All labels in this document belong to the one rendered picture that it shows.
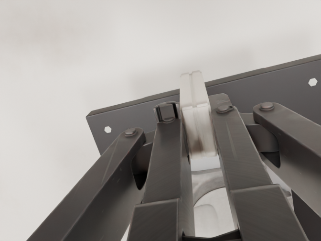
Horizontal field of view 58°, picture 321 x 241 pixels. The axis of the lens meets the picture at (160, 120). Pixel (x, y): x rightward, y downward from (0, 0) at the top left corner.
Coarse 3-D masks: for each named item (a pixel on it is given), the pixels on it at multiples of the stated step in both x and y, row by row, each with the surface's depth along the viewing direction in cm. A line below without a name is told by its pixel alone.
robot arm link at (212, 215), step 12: (216, 192) 54; (204, 204) 53; (216, 204) 51; (228, 204) 50; (204, 216) 48; (216, 216) 48; (228, 216) 47; (204, 228) 46; (216, 228) 45; (228, 228) 45
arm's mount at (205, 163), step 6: (204, 156) 59; (216, 156) 59; (192, 162) 60; (198, 162) 60; (204, 162) 60; (210, 162) 60; (216, 162) 59; (192, 168) 60; (198, 168) 60; (204, 168) 60; (210, 168) 60; (270, 174) 60; (276, 180) 60; (282, 186) 61; (288, 186) 61
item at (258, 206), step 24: (216, 120) 13; (240, 120) 12; (240, 144) 10; (240, 168) 9; (264, 168) 9; (240, 192) 7; (264, 192) 7; (240, 216) 6; (264, 216) 6; (288, 216) 6; (264, 240) 6; (288, 240) 6
